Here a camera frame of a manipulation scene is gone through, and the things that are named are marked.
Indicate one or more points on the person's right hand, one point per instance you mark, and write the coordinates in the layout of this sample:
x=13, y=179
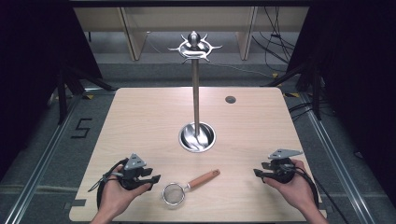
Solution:
x=297, y=193

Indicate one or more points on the light wooden desk frame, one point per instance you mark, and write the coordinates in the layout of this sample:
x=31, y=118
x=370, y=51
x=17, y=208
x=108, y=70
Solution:
x=134, y=37

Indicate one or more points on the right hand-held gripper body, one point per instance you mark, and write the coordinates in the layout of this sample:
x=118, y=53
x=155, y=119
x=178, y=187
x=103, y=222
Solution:
x=281, y=172

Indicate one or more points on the metal utensil stand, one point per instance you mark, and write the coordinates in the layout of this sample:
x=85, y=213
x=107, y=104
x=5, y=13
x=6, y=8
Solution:
x=196, y=93

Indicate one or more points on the dark curtain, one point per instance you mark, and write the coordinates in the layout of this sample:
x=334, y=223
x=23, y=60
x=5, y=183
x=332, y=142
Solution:
x=31, y=62
x=358, y=77

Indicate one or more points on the person's left hand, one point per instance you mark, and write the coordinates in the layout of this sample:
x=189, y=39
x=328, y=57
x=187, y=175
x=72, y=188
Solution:
x=113, y=196

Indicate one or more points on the black tripod stand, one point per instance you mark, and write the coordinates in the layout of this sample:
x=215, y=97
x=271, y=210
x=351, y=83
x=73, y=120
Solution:
x=316, y=90
x=62, y=96

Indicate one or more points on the metal floor rail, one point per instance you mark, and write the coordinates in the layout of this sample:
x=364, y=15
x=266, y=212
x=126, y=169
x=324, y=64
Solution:
x=40, y=168
x=339, y=168

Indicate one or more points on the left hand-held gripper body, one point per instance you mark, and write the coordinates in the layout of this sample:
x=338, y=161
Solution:
x=134, y=162

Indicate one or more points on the grey round table grommet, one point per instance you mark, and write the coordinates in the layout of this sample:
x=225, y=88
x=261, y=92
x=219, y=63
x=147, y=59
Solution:
x=230, y=100

